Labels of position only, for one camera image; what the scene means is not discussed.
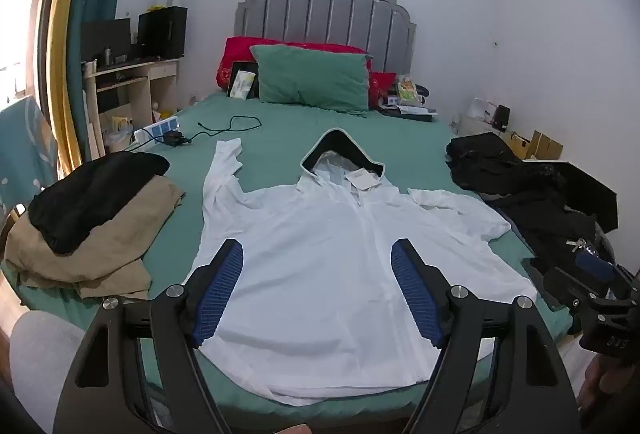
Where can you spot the black computer tower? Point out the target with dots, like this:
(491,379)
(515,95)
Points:
(162,32)

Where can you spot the pile of black clothes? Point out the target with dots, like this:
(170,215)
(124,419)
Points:
(515,179)

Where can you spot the cardboard boxes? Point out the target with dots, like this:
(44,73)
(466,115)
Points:
(537,144)

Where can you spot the white paper bag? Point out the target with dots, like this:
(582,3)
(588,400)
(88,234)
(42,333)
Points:
(482,112)

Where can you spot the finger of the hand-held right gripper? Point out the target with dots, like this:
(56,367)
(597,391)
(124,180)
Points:
(592,264)
(547,284)

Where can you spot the grey padded headboard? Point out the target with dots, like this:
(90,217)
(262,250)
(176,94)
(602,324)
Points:
(325,14)

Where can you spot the black flat panel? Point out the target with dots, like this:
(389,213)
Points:
(590,189)

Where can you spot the pale blue chair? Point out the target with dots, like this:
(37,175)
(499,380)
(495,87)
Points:
(22,149)

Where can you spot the black monitor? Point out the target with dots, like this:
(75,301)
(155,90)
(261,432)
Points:
(105,37)

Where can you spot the white power strip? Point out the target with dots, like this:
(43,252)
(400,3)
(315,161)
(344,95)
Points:
(155,130)

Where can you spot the white yellow packet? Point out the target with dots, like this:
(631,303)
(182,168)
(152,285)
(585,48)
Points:
(243,84)

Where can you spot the bed with green sheet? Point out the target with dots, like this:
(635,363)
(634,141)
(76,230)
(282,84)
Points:
(280,154)

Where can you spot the tan folded garment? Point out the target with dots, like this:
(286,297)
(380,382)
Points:
(110,259)

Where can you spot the white hooded jacket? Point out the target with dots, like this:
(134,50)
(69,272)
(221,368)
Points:
(320,264)

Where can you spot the black tablet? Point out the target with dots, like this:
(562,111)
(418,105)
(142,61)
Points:
(231,79)

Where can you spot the green pillow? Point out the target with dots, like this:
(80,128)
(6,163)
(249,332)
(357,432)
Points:
(310,74)

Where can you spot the large red pillow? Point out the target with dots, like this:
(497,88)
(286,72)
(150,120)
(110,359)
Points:
(237,52)

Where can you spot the black charger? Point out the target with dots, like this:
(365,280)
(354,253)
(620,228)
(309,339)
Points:
(176,138)

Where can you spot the black folded garment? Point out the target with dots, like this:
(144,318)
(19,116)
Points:
(90,199)

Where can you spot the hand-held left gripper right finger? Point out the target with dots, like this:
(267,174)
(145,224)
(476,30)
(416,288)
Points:
(412,284)

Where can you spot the grey round stool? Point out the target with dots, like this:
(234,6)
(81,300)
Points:
(40,364)

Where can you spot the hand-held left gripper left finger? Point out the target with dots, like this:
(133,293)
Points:
(220,284)

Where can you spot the light wooden desk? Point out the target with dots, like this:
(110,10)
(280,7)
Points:
(160,89)

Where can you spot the green snack packet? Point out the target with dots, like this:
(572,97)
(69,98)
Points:
(406,89)

